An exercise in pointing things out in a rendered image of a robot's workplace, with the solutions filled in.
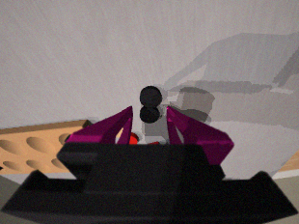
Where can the red disc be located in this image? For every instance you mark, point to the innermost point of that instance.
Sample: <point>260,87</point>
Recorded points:
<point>133,138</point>

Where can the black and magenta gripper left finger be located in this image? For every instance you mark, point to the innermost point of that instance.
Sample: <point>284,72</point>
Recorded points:
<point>105,131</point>

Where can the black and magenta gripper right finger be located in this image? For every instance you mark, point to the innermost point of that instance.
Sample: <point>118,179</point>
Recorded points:
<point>216,143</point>

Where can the orange wooden tray with round pockets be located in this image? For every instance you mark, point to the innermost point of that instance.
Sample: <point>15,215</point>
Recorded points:
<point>31,145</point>

